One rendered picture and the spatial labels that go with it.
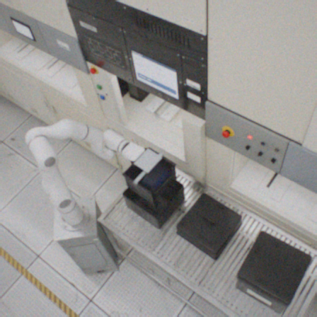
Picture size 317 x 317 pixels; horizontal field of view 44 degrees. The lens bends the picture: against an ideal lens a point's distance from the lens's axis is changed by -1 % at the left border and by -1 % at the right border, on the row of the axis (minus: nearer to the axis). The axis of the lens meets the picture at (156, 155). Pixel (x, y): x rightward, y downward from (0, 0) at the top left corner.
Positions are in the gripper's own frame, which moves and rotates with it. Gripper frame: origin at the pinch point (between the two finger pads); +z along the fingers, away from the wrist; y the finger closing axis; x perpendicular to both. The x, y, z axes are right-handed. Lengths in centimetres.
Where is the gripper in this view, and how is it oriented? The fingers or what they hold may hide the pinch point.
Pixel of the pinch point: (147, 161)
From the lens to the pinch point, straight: 211.8
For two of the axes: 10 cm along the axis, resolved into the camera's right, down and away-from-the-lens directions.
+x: -1.0, -5.6, -8.2
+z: 7.7, 4.8, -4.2
